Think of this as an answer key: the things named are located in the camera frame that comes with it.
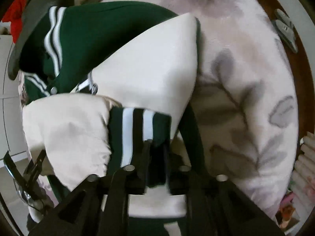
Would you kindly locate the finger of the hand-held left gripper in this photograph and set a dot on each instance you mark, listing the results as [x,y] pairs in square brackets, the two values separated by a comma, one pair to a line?
[9,163]
[37,169]

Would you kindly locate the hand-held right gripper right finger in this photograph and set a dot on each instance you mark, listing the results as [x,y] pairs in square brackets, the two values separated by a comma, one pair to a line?
[169,167]

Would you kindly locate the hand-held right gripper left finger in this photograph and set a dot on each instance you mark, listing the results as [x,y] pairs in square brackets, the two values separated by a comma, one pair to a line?
[147,153]

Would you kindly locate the green and white varsity jacket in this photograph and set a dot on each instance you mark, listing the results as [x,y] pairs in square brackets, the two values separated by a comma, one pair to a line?
[103,32]

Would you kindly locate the white cabinet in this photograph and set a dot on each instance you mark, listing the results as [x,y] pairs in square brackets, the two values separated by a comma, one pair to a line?
[11,91]

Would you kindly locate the floral pale bed sheet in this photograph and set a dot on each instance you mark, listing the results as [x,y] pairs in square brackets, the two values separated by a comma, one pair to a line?
[246,83]

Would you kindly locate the stack of pale pink packets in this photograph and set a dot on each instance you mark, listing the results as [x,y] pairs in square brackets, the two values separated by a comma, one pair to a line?
[304,167]

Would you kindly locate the red cloth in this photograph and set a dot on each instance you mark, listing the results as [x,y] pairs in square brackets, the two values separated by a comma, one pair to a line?
[18,22]

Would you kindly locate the dark grey cloth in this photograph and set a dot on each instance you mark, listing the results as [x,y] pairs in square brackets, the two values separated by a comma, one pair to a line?
[37,12]

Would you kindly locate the grey slipper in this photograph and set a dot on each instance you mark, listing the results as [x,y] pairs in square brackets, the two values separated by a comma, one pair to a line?
[286,35]
[283,17]

